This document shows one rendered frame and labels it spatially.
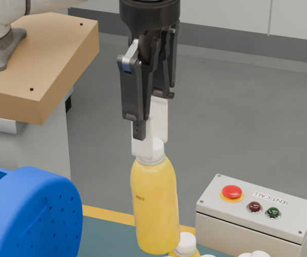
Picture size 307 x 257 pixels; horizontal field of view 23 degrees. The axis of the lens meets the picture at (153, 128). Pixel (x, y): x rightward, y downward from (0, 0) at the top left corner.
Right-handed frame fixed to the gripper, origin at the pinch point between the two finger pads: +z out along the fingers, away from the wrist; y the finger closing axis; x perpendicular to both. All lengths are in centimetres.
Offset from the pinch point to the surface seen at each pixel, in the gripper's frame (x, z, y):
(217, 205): 2.5, 29.4, -22.1
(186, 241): 0.5, 31.6, -13.1
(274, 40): -62, 127, -272
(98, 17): -162, 129, -256
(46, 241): -18.7, 27.9, 0.9
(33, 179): -20.8, 16.4, -0.1
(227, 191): 3.1, 28.2, -25.0
